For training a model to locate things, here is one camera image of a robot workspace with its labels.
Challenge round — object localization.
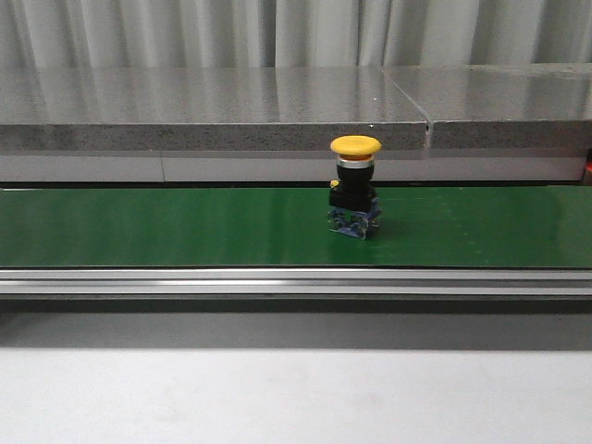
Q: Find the green conveyor belt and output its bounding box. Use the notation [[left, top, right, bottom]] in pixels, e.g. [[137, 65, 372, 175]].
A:
[[1, 186, 591, 268]]

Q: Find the grey speckled stone counter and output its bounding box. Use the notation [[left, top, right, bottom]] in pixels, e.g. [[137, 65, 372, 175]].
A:
[[1, 64, 591, 183]]

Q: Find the red plastic tray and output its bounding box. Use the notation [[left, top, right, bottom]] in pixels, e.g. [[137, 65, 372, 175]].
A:
[[583, 152, 592, 186]]

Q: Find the white pleated curtain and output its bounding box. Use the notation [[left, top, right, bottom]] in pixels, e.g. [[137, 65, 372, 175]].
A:
[[1, 0, 591, 68]]

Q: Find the aluminium conveyor side rail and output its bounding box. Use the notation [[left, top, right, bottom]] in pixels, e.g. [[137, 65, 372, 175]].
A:
[[1, 267, 591, 302]]

